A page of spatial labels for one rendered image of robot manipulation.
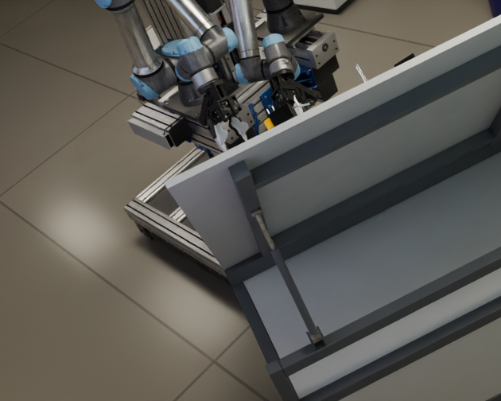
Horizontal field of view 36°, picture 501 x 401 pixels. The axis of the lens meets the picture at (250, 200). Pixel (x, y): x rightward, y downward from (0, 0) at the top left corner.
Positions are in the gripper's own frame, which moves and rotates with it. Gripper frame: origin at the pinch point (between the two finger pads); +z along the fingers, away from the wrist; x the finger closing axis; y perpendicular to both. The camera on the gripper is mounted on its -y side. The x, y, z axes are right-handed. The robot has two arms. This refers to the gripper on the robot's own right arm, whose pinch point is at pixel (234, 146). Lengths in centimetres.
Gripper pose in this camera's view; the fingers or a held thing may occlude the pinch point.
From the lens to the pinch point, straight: 238.1
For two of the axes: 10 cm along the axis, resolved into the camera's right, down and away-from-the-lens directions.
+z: 4.5, 8.9, 0.0
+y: 5.2, -2.6, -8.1
